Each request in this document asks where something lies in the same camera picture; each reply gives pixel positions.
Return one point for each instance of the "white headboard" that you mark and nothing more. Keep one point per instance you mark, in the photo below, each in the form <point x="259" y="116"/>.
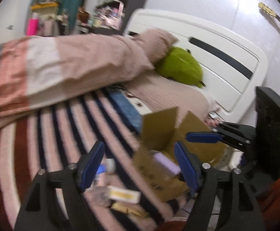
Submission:
<point x="232" y="66"/>

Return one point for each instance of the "green plush toy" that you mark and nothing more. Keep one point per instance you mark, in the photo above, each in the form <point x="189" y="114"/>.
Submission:
<point x="179" y="65"/>

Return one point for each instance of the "patchwork striped duvet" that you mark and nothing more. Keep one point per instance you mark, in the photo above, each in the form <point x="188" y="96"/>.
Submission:
<point x="40" y="71"/>

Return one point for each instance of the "striped fleece blanket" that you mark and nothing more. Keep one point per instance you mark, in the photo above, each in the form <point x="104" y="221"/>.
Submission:
<point x="55" y="136"/>

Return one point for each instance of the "blue white contact lens case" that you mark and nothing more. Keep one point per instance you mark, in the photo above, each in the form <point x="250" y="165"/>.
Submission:
<point x="107" y="166"/>

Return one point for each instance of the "pink striped bed sheet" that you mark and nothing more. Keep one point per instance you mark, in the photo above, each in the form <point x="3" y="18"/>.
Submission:
<point x="159" y="93"/>

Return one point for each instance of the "clear pump bottle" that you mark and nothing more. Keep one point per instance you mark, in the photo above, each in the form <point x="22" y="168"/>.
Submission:
<point x="100" y="191"/>

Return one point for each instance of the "pink gift bag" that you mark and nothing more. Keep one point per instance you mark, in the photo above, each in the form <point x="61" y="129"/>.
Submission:
<point x="32" y="26"/>

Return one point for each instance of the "gold rectangular bar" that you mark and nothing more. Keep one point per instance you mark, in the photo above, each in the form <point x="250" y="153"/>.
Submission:
<point x="129" y="210"/>

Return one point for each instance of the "cardboard box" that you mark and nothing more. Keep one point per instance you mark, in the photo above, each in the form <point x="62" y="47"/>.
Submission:
<point x="160" y="133"/>

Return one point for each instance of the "tall dark bookshelf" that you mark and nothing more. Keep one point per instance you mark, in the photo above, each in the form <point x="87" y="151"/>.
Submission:
<point x="111" y="16"/>

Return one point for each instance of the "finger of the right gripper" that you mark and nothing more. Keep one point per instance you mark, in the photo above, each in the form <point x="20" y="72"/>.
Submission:
<point x="203" y="137"/>

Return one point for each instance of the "purple rectangular box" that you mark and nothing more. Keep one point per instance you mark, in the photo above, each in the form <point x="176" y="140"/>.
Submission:
<point x="167" y="166"/>

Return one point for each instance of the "yellow top cabinet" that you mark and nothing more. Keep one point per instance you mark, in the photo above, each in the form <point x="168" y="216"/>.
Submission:
<point x="45" y="15"/>

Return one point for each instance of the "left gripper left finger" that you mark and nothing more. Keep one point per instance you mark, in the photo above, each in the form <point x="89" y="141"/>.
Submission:
<point x="55" y="199"/>

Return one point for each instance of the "pink striped pillow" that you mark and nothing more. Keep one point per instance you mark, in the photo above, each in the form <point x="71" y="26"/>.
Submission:
<point x="156" y="43"/>

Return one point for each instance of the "small cream packet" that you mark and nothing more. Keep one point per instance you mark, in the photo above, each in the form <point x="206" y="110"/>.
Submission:
<point x="123" y="195"/>

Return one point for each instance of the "red sweater right forearm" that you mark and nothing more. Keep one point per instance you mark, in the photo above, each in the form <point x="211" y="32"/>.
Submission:
<point x="269" y="203"/>

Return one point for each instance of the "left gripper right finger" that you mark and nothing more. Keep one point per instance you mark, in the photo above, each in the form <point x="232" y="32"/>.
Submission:
<point x="239" y="209"/>

